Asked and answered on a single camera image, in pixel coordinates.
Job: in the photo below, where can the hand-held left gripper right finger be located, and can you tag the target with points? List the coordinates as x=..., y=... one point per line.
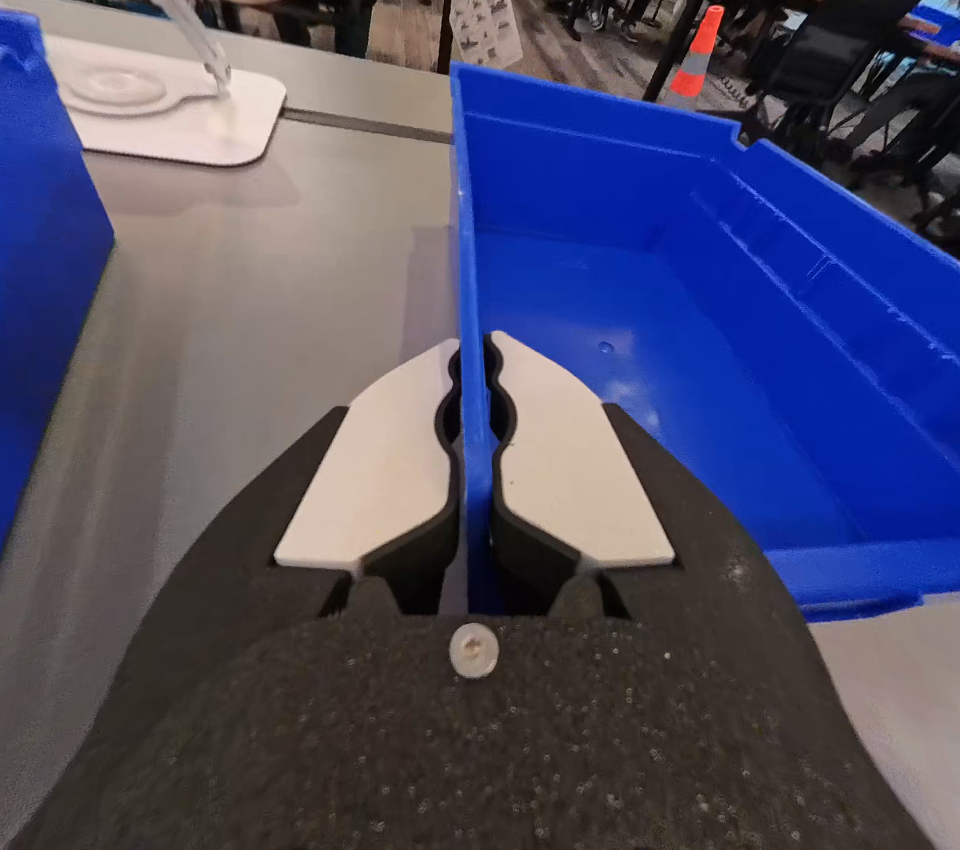
x=570, y=475

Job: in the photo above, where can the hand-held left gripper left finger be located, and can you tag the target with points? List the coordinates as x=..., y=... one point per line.
x=375, y=475

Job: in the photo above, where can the blue plastic bin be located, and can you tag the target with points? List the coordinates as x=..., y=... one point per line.
x=675, y=340
x=45, y=228

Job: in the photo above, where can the white document stand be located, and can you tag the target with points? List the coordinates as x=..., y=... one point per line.
x=187, y=130

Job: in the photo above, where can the orange traffic cone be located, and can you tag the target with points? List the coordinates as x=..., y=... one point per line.
x=701, y=63

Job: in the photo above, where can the laminated picture sheet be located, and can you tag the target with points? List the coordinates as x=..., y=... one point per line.
x=484, y=10

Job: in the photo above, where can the black office chair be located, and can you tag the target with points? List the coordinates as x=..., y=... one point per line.
x=840, y=40

